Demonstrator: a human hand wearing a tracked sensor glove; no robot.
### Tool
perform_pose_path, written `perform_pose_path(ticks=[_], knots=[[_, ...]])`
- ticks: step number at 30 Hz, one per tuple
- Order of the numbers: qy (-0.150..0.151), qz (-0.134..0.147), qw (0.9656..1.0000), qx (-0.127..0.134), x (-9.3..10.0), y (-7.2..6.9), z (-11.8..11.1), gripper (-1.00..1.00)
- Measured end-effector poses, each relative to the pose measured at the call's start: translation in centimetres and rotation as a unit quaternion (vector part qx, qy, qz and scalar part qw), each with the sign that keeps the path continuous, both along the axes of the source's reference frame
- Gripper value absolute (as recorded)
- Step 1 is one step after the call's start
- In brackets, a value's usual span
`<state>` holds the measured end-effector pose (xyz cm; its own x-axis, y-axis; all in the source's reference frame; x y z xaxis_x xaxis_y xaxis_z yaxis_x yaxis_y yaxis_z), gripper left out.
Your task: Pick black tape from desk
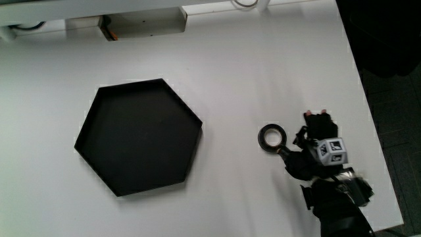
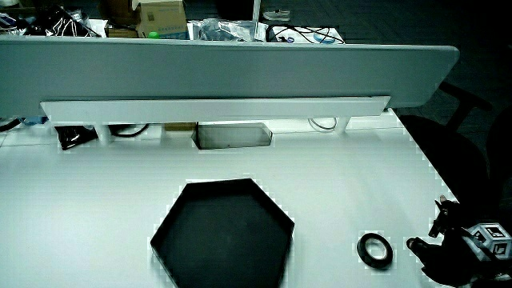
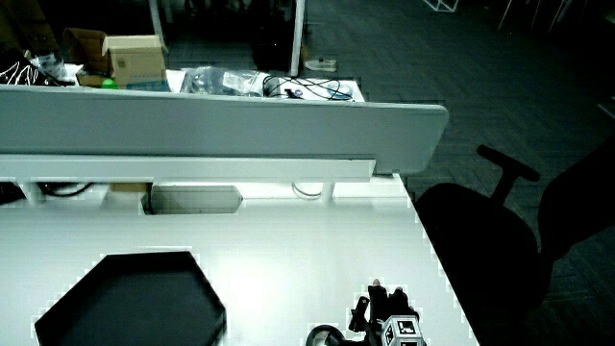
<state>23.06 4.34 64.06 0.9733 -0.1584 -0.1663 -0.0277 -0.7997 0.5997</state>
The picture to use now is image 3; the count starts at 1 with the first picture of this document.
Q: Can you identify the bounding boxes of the person's right hand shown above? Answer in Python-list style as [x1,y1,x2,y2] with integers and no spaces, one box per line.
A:
[347,278,428,346]

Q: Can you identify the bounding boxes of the black tape roll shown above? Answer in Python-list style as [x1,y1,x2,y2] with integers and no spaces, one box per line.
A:
[306,324,348,346]

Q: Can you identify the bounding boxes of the white desk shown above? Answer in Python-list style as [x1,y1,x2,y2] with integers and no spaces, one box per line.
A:
[0,173,481,346]

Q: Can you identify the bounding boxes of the black office chair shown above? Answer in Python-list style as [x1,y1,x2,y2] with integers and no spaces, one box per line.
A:
[412,137,615,346]

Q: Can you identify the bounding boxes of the grey partition panel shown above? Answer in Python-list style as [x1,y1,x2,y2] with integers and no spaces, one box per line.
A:
[0,84,450,176]

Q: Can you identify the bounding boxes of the white shoe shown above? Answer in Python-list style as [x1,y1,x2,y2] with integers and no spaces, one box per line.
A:
[304,57,339,74]

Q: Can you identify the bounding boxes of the black hexagonal tray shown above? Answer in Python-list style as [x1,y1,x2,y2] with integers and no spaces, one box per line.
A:
[33,250,228,346]

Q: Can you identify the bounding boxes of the clear plastic bag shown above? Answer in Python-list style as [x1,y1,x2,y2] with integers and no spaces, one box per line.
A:
[180,65,271,98]

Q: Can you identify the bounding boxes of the small brown box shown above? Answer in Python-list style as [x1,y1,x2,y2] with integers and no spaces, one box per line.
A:
[109,182,155,194]

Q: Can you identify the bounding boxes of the pale cardboard box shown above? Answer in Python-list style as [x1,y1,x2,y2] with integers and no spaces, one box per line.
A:
[101,34,171,92]

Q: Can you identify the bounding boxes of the thin white pole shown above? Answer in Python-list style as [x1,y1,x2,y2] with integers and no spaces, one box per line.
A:
[147,0,168,45]

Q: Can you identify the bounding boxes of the open brown cardboard box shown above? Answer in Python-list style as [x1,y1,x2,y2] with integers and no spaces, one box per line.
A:
[61,27,114,76]

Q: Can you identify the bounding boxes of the crumpled clear plastic wrap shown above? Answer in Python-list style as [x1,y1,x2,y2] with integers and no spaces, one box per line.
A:
[29,51,69,81]

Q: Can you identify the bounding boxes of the black bag with white lines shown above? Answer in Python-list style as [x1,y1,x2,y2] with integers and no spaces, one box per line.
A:
[0,46,59,87]

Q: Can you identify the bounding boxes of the brown jacket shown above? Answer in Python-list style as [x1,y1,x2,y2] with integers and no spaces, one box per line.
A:
[0,0,62,55]

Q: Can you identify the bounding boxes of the tangled cables and bags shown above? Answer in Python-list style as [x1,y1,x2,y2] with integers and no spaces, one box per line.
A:
[61,62,366,104]

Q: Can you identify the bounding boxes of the grey cable tray cover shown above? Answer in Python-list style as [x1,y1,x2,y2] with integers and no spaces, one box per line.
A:
[142,185,244,216]

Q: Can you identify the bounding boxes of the black cable bundle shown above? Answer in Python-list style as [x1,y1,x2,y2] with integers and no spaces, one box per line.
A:
[261,74,356,103]

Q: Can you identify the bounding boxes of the white wire frame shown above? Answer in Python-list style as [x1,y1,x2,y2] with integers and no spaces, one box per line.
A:
[422,0,461,13]

